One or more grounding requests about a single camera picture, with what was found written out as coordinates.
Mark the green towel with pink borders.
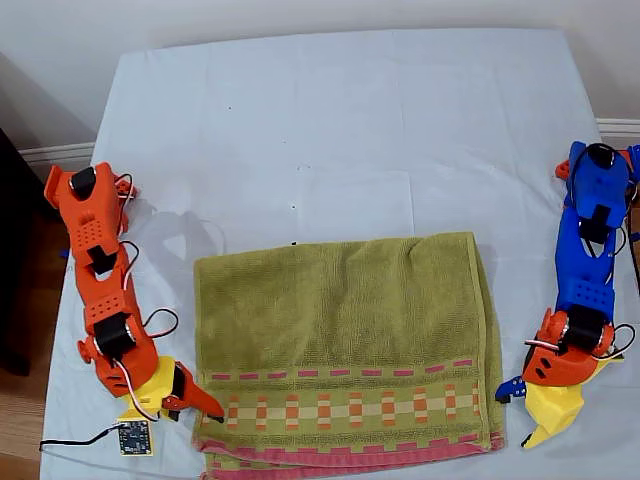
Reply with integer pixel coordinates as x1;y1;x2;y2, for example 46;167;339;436
192;230;506;480

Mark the black camera cable of red arm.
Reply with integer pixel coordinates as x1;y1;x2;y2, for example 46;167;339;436
38;423;122;452

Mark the dark wooden furniture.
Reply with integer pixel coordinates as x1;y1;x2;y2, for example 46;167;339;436
0;127;54;377

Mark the camera board on red arm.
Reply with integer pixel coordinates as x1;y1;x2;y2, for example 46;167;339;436
114;417;156;458

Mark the white tablecloth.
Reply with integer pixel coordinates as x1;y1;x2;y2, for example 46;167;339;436
39;27;640;480

